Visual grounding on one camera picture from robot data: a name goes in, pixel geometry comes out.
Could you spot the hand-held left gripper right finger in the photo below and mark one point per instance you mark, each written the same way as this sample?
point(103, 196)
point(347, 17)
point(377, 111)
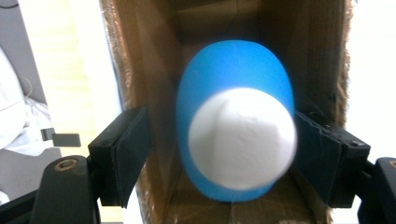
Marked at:
point(327, 161)

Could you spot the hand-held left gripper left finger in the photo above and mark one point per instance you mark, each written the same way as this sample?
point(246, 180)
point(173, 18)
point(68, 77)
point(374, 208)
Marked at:
point(121, 155)

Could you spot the brown cardboard box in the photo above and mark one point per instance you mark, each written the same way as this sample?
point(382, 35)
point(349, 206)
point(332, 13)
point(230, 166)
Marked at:
point(149, 62)

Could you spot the blue bottle with white cap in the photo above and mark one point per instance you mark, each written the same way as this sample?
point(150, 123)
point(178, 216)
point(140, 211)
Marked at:
point(233, 68)

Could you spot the small dark grey block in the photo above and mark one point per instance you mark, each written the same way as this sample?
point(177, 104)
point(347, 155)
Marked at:
point(62, 139)

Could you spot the white cloth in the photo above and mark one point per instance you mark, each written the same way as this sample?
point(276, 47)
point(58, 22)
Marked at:
point(12, 118)

